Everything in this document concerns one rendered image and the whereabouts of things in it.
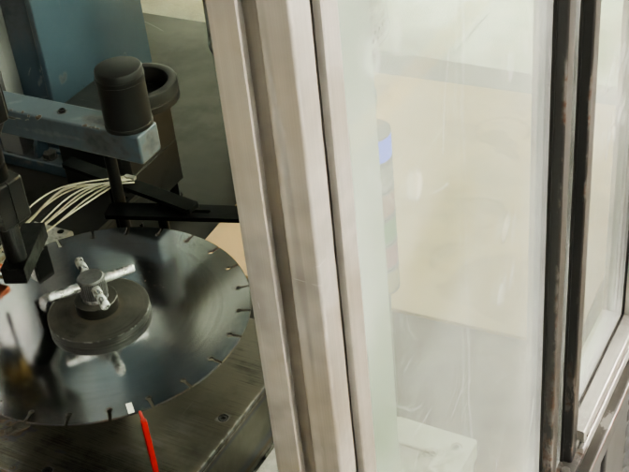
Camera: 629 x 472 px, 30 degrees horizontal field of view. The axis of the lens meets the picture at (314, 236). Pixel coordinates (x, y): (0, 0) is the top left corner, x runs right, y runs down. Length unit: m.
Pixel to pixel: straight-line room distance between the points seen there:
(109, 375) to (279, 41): 0.74
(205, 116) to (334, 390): 1.43
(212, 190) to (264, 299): 1.22
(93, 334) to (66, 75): 0.75
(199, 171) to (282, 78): 1.36
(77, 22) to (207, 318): 0.79
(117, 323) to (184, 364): 0.10
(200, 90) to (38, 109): 0.66
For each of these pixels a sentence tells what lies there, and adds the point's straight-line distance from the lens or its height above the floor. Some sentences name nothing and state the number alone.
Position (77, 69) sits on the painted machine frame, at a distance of 1.95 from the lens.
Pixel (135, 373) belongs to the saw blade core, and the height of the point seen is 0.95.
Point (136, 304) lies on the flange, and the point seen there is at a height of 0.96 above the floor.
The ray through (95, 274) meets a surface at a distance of 1.27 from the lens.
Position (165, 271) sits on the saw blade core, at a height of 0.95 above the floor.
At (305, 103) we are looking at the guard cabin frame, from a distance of 0.54.
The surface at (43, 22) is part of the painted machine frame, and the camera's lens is 1.87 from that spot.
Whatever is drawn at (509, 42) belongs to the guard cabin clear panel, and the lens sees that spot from 0.86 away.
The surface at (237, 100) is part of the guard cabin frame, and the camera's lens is 0.55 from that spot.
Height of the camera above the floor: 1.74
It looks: 36 degrees down
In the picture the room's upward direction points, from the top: 6 degrees counter-clockwise
